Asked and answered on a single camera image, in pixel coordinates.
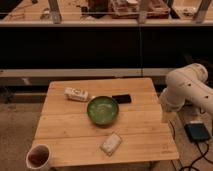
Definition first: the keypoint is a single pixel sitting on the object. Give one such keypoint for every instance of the green ceramic bowl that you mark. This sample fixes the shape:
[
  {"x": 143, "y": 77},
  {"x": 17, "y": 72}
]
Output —
[{"x": 102, "y": 110}]

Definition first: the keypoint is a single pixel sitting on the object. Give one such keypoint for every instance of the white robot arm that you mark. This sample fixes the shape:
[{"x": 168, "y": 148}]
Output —
[{"x": 187, "y": 84}]

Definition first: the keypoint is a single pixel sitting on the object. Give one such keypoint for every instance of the black smartphone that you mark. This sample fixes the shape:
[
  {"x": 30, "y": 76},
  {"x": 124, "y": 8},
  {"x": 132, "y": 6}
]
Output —
[{"x": 121, "y": 99}]

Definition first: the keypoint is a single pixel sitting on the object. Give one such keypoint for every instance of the white wrapped packet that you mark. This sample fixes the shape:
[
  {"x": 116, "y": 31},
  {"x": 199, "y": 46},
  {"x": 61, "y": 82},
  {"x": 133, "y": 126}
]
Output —
[{"x": 111, "y": 143}]

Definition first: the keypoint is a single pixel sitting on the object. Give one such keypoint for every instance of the wooden table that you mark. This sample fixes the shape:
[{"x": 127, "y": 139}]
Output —
[{"x": 74, "y": 141}]

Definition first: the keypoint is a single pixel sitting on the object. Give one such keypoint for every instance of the black power adapter box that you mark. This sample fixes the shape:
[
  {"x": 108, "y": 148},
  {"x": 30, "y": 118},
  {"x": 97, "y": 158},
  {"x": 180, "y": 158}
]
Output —
[{"x": 197, "y": 132}]

